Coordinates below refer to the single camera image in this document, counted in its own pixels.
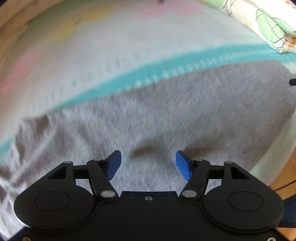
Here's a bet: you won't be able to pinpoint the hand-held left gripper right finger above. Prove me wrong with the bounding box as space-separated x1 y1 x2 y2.
175 150 252 199

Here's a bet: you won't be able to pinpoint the person's leg in blue jeans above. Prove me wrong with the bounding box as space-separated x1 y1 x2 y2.
280 197 296 230

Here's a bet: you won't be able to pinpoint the grey pants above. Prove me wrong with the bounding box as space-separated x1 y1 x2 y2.
0 60 296 239

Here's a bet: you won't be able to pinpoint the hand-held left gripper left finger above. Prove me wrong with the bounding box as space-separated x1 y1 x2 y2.
47 150 122 199

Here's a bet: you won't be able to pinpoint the pastel printed blanket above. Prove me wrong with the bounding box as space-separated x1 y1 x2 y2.
0 0 296 186

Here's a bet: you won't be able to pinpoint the folded floral quilt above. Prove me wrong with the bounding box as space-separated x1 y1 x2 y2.
199 0 296 54

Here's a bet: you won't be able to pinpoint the cream wooden bed frame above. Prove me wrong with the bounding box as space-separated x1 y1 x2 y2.
0 0 44 70

